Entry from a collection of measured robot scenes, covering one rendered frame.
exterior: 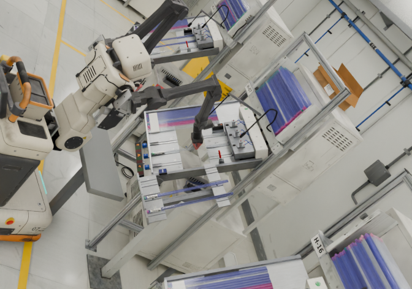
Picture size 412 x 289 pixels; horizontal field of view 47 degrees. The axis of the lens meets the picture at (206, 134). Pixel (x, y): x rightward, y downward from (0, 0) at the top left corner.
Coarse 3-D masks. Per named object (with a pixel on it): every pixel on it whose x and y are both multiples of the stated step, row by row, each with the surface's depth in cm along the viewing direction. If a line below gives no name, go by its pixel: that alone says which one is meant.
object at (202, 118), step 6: (210, 96) 271; (216, 96) 266; (204, 102) 281; (210, 102) 277; (204, 108) 283; (210, 108) 284; (198, 114) 295; (204, 114) 289; (198, 120) 297; (204, 120) 295; (198, 126) 300
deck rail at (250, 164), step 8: (248, 160) 307; (256, 160) 306; (192, 168) 303; (200, 168) 302; (216, 168) 304; (224, 168) 305; (232, 168) 307; (240, 168) 308; (248, 168) 309; (176, 176) 303; (184, 176) 304; (192, 176) 305
